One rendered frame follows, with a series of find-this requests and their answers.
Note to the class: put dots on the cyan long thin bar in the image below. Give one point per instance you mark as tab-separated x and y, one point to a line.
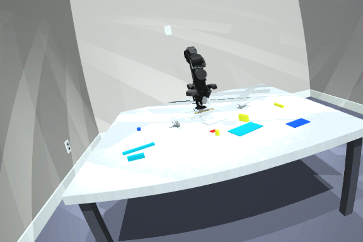
138	148

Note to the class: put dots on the teal rectangular block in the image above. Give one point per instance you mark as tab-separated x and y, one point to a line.
135	157

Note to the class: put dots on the cyan flat plate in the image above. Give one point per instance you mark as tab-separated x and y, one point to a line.
244	129

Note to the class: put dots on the blue flat rectangular pad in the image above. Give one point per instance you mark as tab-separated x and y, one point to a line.
297	123

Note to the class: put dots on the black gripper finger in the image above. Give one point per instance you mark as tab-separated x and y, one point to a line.
207	93
199	97

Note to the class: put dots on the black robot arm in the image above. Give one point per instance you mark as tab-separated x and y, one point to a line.
197	63

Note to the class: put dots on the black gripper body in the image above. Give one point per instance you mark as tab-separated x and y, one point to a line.
200	86

